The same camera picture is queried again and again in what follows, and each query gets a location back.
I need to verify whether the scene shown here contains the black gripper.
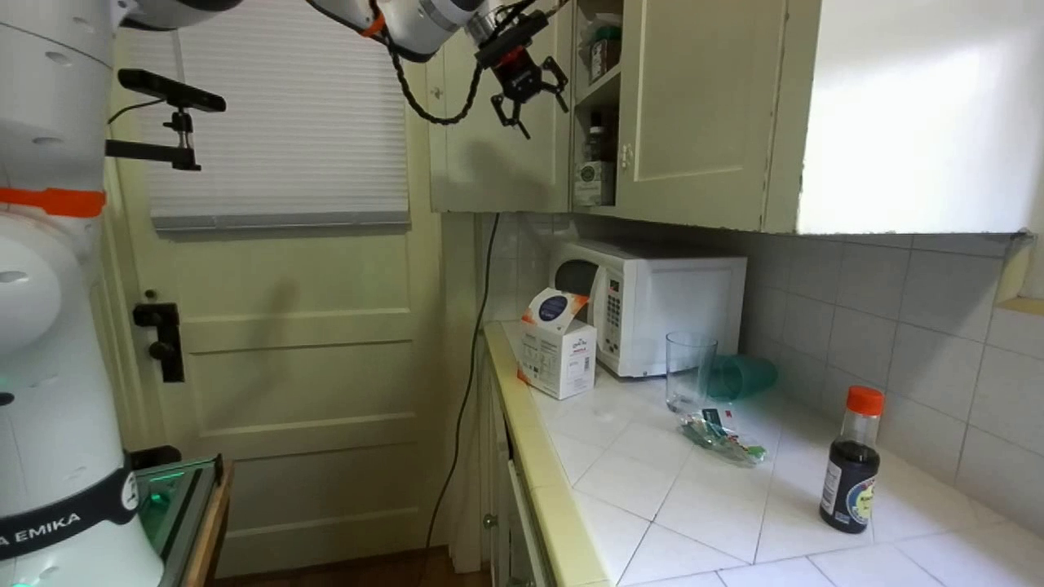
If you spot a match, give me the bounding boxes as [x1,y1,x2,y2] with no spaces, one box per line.
[474,3,574,145]

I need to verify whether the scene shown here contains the small white green box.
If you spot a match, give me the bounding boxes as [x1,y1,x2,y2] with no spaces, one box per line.
[572,155,613,213]

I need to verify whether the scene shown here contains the open cabinet door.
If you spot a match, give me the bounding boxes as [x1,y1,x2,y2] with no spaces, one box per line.
[429,0,574,216]

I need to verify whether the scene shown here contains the closed cabinet door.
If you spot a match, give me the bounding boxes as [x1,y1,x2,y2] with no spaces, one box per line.
[613,0,794,230]

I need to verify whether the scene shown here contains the white box blue circle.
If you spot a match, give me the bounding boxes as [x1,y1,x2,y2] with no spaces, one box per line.
[512,284,603,404]

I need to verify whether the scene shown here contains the white cabinet door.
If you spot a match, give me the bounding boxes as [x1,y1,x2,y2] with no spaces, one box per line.
[474,355,560,587]

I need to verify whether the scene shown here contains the dark glass jar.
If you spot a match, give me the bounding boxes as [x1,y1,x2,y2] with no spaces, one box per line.
[580,120,610,166]

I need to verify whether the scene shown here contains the white microwave oven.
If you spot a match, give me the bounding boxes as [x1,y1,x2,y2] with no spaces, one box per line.
[549,237,755,380]

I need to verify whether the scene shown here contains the white door window blind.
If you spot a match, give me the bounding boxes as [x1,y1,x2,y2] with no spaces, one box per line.
[143,0,415,237]

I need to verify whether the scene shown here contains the clear drinking glass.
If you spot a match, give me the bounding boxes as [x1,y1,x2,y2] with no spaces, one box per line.
[660,328,711,416]

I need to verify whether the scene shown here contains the green plastic cup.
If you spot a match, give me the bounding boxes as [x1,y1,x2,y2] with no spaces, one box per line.
[700,346,784,404]

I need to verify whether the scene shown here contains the pale panelled room door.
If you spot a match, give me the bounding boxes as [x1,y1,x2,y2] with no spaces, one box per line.
[106,27,466,579]

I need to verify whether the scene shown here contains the green crumpled wrapper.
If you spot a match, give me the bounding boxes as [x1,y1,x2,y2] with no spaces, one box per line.
[679,404,769,470]

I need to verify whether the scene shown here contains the black door lock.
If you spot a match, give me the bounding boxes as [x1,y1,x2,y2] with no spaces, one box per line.
[131,291,188,386]

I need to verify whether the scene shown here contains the dark sauce bottle orange cap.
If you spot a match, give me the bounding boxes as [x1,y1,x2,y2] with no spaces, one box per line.
[816,380,888,537]

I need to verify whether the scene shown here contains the glass topped wooden cart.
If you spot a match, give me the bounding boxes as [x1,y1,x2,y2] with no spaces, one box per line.
[122,451,237,587]

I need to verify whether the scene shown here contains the pale green wall cabinet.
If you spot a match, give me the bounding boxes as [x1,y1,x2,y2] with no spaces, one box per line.
[569,0,827,237]

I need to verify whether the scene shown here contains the thin black power cable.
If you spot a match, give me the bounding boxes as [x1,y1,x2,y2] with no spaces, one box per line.
[420,208,506,551]

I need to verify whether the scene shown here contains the black camera on stand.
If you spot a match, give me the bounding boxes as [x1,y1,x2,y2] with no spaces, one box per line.
[102,66,233,175]

